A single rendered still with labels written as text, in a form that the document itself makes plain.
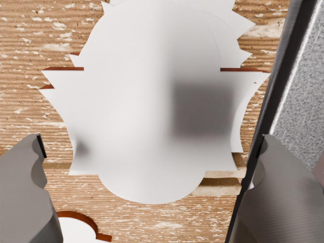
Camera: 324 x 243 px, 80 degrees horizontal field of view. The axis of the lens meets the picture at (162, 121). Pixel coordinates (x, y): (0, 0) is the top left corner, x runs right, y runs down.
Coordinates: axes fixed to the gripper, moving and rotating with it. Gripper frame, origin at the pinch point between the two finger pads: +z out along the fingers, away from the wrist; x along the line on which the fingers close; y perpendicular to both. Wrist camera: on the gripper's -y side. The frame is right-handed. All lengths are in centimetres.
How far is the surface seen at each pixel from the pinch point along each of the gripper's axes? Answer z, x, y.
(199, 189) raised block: 5.1, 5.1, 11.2
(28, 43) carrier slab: 7.9, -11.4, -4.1
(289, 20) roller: 9.5, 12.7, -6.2
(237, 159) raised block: 6.4, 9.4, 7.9
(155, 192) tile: -0.1, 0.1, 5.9
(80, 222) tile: 6.7, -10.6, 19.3
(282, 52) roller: 9.7, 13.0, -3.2
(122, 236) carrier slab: 7.8, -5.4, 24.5
